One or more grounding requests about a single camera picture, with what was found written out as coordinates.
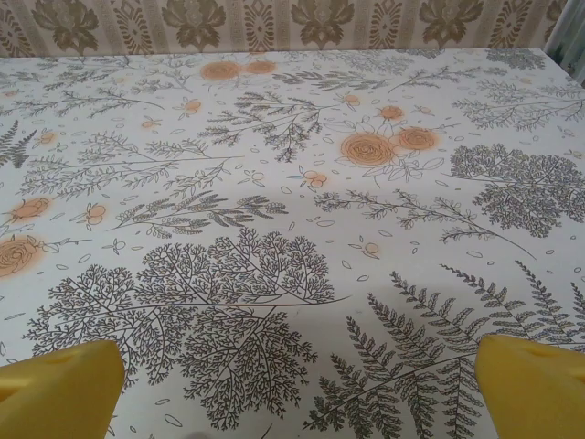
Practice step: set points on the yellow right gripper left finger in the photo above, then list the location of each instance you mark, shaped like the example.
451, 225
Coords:
59, 393

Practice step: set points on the floral patterned tablecloth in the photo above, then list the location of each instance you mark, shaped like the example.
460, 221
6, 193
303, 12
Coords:
292, 206

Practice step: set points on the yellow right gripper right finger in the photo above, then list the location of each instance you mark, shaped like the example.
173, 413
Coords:
535, 393

